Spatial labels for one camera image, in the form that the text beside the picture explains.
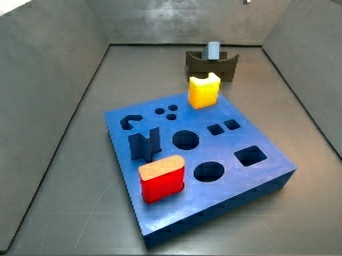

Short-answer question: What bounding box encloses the grey-blue rectangle block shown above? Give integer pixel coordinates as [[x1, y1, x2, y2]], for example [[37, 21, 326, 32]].
[[202, 41, 220, 61]]

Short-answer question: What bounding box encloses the blue shape sorting board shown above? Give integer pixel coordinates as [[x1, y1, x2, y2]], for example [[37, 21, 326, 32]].
[[104, 93, 295, 248]]

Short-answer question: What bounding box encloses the black curved fixture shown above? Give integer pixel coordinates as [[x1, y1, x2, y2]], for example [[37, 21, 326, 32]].
[[186, 51, 239, 82]]

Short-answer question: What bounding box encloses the dark blue cross block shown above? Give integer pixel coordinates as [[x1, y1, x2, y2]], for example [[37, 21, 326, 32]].
[[128, 128, 162, 162]]

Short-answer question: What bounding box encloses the yellow notched block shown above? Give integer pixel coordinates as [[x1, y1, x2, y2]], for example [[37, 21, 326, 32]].
[[188, 72, 220, 109]]

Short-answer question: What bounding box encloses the red rounded block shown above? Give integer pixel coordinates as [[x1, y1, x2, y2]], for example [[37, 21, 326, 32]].
[[138, 155, 186, 204]]

